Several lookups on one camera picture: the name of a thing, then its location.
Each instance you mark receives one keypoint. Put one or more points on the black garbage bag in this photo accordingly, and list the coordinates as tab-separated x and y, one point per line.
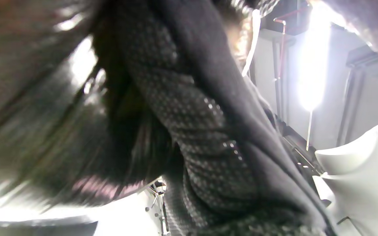
44	114

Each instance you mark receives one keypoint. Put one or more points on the person's left hand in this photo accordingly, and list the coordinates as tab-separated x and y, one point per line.
202	131

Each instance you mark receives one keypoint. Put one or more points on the grey plastic trash bin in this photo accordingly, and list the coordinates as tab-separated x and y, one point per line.
38	227

